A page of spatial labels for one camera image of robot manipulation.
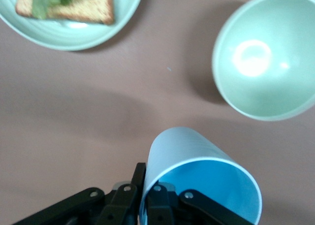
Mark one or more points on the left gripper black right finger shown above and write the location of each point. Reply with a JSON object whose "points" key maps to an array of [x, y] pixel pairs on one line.
{"points": [[172, 210]]}

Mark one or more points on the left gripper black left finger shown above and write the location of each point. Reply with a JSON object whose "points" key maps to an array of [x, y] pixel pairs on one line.
{"points": [[118, 205]]}

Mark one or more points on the blue plastic cup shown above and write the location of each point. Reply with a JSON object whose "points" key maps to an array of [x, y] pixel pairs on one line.
{"points": [[187, 146]]}

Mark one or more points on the pale green bowl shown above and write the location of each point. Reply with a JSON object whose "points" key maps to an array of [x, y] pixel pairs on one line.
{"points": [[265, 62]]}

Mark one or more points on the pale green plate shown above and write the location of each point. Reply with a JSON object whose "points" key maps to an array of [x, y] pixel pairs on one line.
{"points": [[73, 35]]}

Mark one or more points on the toast slice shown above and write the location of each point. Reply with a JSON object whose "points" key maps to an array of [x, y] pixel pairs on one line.
{"points": [[93, 6]]}

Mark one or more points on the green lettuce leaf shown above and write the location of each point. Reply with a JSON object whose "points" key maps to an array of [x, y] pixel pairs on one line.
{"points": [[46, 1]]}

